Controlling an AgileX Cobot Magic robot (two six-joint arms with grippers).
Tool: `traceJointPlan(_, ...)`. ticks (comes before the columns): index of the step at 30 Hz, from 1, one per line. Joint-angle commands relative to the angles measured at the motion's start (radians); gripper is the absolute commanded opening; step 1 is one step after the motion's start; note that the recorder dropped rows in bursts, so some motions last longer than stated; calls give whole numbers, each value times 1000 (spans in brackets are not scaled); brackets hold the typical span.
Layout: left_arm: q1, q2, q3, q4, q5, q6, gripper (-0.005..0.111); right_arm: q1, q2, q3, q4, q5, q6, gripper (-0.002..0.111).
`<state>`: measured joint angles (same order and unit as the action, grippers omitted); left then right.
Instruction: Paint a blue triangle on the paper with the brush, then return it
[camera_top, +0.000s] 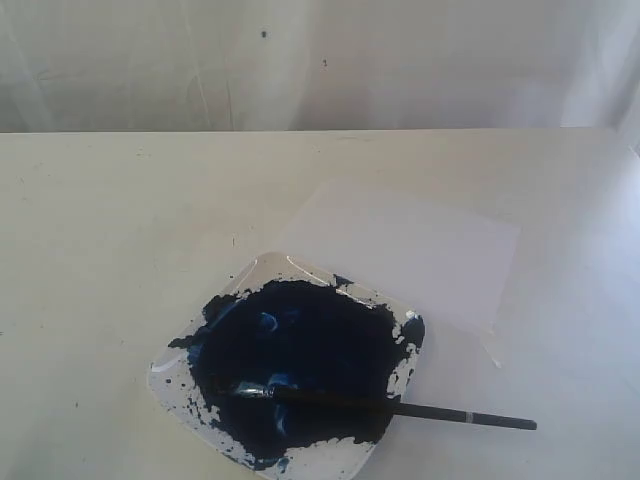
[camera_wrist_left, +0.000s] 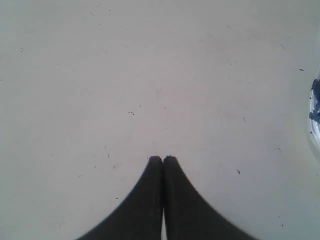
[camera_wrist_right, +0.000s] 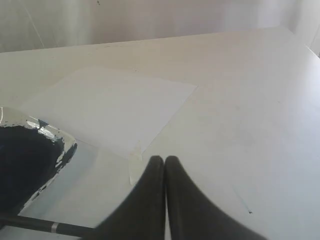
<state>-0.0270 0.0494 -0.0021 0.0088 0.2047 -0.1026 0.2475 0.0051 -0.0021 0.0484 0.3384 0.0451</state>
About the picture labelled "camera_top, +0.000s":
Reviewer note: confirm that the black paintbrush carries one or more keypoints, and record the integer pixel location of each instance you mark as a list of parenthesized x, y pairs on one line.
[(286, 394)]

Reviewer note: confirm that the white square paint plate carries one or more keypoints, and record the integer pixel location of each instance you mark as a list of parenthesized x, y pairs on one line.
[(282, 322)]

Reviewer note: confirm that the white paper sheet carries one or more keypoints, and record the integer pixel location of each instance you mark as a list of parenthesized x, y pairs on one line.
[(450, 264)]

